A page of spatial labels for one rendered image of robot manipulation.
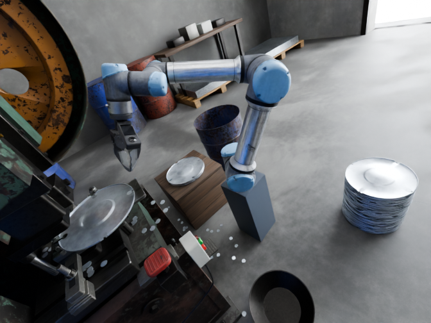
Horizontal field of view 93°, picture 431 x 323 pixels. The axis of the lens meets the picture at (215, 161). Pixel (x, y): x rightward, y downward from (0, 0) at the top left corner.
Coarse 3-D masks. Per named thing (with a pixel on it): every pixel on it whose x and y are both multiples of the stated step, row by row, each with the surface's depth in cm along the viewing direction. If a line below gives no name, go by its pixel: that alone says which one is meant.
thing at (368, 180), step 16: (368, 160) 114; (384, 160) 111; (352, 176) 109; (368, 176) 106; (384, 176) 103; (400, 176) 101; (416, 176) 98; (368, 192) 100; (384, 192) 97; (400, 192) 95
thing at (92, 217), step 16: (112, 192) 83; (80, 208) 82; (96, 208) 77; (112, 208) 74; (128, 208) 72; (80, 224) 74; (96, 224) 70; (112, 224) 69; (64, 240) 70; (80, 240) 68; (96, 240) 65
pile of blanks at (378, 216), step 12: (348, 192) 112; (348, 204) 115; (360, 204) 106; (372, 204) 100; (384, 204) 98; (396, 204) 96; (408, 204) 100; (348, 216) 120; (360, 216) 111; (372, 216) 105; (384, 216) 102; (396, 216) 102; (360, 228) 116; (372, 228) 111; (384, 228) 108; (396, 228) 109
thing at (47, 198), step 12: (24, 156) 63; (36, 168) 65; (48, 180) 65; (60, 180) 67; (48, 192) 59; (60, 192) 62; (72, 192) 70; (36, 204) 57; (48, 204) 59; (60, 204) 63; (12, 216) 55; (24, 216) 56; (36, 216) 58; (48, 216) 60; (60, 216) 62; (0, 228) 54; (12, 228) 56; (24, 228) 58; (36, 228) 59; (24, 240) 59
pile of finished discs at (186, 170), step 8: (184, 160) 160; (192, 160) 157; (200, 160) 154; (176, 168) 156; (184, 168) 151; (192, 168) 149; (200, 168) 146; (168, 176) 151; (176, 176) 148; (184, 176) 145; (192, 176) 142; (176, 184) 140; (184, 184) 140
